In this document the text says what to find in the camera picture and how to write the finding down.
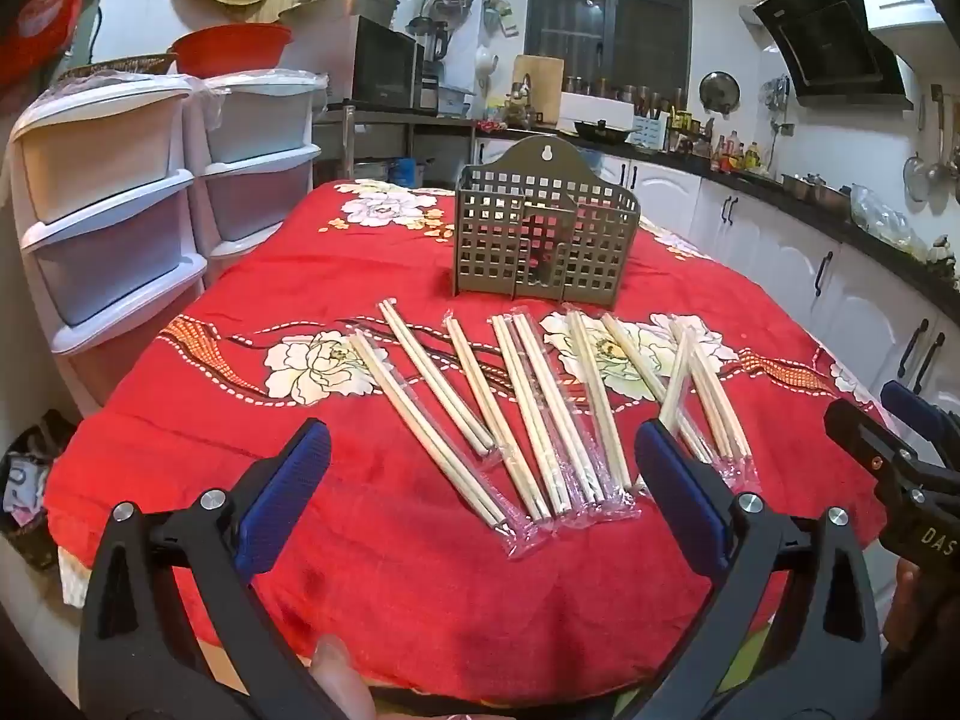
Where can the microwave oven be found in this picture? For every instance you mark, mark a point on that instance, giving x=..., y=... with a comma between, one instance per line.
x=382, y=64

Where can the set of chopsticks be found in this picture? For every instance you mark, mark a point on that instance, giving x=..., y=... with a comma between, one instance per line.
x=559, y=465

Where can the person's left hand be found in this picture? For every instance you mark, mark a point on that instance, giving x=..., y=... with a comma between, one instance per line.
x=337, y=675

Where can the red hanging bag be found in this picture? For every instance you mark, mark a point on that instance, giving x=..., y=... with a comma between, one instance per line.
x=45, y=7

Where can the metal shelf rack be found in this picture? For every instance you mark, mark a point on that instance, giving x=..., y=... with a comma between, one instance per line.
x=390, y=124

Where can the light blue knife block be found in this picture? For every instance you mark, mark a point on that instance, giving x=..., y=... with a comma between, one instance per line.
x=649, y=131

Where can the white windowsill box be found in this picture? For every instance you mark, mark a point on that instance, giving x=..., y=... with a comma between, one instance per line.
x=600, y=105

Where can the blender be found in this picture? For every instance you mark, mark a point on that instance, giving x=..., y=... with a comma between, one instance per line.
x=431, y=52

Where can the hanging steel colander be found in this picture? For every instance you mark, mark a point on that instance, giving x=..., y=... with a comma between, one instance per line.
x=452, y=1

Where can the olive perforated utensil holder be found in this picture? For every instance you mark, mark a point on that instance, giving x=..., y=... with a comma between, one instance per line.
x=495, y=240

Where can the woven wicker basket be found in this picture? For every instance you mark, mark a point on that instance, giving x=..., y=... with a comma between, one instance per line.
x=112, y=67

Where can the white lower cabinets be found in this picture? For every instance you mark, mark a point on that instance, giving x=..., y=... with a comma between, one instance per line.
x=757, y=240

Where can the black wok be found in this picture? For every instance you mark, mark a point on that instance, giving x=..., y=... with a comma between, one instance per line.
x=604, y=131

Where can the black kitchen countertop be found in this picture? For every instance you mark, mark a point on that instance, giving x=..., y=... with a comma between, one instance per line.
x=862, y=240

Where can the person's right hand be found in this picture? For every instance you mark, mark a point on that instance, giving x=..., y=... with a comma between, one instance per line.
x=904, y=600

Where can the wooden cutting board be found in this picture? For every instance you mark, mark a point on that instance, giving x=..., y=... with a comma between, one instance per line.
x=544, y=86

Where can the black range hood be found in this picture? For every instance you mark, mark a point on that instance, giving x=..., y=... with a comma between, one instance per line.
x=832, y=37

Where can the light blue small appliance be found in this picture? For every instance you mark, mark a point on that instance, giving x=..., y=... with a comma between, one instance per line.
x=454, y=99

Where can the steel pot lid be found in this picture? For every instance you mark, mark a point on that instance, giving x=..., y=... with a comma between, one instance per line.
x=720, y=91

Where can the blue plastic container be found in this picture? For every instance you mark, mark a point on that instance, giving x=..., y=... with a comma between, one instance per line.
x=405, y=171

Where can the hanging ladles and strainers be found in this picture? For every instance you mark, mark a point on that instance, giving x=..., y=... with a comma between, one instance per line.
x=934, y=157

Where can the red plastic basin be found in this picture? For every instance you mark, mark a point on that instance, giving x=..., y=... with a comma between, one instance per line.
x=229, y=49

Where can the dark kitchen window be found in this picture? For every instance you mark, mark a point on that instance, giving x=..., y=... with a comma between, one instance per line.
x=600, y=15

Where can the row of condiment bottles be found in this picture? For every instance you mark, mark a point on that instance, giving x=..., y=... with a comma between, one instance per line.
x=735, y=154

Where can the steel pots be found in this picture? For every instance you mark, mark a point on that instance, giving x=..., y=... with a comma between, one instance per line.
x=814, y=191

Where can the red floral tablecloth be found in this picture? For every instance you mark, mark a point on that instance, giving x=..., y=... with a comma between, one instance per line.
x=300, y=277

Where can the dark bag of cloths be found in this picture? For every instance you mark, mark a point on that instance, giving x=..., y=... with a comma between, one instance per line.
x=30, y=495

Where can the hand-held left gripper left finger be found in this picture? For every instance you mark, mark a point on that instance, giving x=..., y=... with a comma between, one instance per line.
x=289, y=495

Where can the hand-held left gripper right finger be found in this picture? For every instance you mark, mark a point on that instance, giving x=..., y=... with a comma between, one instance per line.
x=686, y=495

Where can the steel tray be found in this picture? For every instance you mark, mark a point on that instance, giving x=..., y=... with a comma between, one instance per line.
x=337, y=7

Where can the clear plastic food bag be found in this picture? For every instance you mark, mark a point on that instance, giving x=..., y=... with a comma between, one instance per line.
x=881, y=217

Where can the white plastic drawer tower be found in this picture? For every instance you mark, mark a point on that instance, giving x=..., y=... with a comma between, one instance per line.
x=97, y=255

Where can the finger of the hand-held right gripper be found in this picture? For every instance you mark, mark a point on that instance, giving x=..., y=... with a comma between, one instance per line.
x=855, y=431
x=904, y=401

